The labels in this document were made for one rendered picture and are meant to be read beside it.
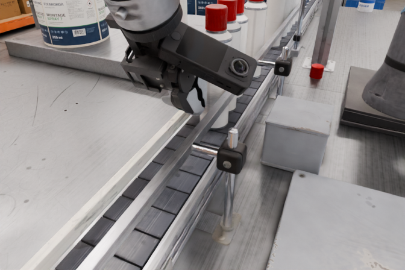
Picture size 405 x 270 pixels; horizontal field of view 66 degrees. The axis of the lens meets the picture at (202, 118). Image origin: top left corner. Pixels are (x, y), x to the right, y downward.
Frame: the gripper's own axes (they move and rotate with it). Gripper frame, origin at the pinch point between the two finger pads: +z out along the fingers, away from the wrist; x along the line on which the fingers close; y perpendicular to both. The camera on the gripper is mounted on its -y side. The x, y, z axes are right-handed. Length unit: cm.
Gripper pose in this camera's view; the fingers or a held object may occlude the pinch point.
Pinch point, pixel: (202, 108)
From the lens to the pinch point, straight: 50.3
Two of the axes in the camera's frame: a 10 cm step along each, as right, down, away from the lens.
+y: -9.2, -2.1, 3.4
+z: 2.0, 4.9, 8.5
